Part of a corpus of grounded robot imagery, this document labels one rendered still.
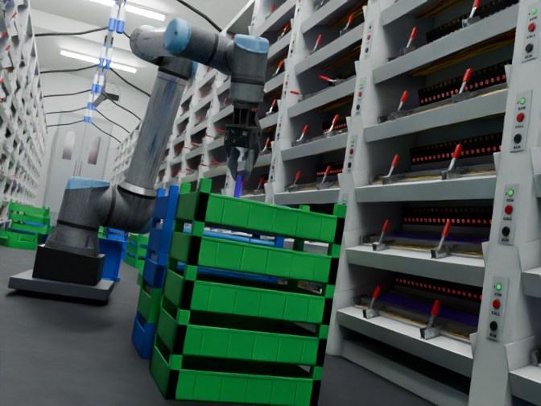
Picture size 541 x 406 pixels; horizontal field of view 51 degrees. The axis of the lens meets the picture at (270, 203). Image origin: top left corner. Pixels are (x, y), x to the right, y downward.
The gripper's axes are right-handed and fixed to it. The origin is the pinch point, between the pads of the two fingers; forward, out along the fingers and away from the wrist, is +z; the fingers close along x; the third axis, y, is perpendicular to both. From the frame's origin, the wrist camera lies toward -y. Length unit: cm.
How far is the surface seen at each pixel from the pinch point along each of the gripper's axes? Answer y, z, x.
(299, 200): -61, 15, 9
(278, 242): 14.8, 12.8, 14.9
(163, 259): 30.1, 17.2, -8.8
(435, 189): 8, -4, 51
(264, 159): -106, 7, -15
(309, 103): -74, -21, 7
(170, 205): 27.1, 4.9, -9.3
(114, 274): -104, 74, -85
